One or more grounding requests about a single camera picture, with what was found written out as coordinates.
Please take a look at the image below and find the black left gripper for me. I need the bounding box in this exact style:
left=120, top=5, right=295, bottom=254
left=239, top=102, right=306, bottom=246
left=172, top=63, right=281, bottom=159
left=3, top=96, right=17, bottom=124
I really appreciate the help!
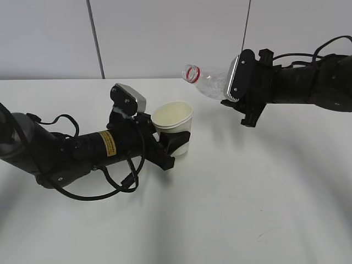
left=106, top=112, right=191, bottom=171

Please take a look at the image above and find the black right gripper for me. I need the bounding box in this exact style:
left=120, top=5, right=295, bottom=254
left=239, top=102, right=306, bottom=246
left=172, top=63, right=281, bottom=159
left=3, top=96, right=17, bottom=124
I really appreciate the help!
left=221, top=49, right=273, bottom=127

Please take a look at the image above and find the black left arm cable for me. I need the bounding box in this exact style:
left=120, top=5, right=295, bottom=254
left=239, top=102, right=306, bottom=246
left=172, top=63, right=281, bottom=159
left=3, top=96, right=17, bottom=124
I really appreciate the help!
left=8, top=112, right=146, bottom=201

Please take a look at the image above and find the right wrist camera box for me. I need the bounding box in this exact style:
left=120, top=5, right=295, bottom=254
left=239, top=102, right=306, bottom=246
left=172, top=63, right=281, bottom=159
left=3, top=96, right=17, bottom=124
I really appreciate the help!
left=223, top=49, right=256, bottom=102

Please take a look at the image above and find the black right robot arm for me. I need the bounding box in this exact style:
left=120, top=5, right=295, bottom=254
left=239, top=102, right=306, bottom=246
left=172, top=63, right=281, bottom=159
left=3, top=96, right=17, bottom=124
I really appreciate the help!
left=221, top=49, right=351, bottom=128

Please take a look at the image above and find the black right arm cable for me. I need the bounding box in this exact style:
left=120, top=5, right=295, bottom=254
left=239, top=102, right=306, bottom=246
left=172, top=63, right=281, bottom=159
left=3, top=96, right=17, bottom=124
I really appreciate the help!
left=272, top=35, right=352, bottom=67

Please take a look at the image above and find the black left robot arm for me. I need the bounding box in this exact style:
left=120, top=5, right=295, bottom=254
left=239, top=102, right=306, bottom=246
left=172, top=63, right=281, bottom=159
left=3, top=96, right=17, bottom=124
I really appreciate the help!
left=1, top=106, right=191, bottom=192

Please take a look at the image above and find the clear plastic water bottle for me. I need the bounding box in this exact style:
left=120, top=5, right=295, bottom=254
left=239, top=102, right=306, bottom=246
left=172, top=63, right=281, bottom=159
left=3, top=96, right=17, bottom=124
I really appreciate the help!
left=181, top=64, right=227, bottom=101

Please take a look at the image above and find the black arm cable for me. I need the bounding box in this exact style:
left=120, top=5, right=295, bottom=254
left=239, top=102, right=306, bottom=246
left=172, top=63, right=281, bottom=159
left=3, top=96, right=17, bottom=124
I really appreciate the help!
left=272, top=35, right=352, bottom=67
left=8, top=112, right=146, bottom=201

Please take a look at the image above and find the white paper cup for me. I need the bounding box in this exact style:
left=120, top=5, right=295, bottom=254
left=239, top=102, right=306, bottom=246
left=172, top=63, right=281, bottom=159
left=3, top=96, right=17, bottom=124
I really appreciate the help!
left=151, top=101, right=194, bottom=158

